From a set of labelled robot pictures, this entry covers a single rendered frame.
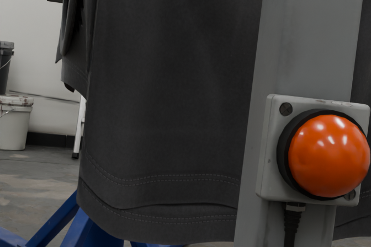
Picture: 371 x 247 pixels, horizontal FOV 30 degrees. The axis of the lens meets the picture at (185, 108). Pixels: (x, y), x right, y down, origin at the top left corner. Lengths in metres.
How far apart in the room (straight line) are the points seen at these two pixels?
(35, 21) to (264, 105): 4.91
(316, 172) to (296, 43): 0.07
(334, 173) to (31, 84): 4.97
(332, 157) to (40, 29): 4.97
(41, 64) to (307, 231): 4.92
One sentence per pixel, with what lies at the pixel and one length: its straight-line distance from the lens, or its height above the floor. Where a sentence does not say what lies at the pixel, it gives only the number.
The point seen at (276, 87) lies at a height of 0.68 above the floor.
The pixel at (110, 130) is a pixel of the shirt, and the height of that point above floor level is 0.62.
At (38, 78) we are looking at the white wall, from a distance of 5.24.
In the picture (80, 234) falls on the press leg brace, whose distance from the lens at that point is 1.84.
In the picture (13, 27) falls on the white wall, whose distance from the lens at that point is 5.24.
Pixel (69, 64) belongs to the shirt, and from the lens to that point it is 0.69.
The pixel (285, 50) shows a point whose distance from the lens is 0.34.
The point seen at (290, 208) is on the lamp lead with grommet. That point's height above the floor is 0.62.
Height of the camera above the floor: 0.68
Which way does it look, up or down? 3 degrees down
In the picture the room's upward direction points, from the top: 6 degrees clockwise
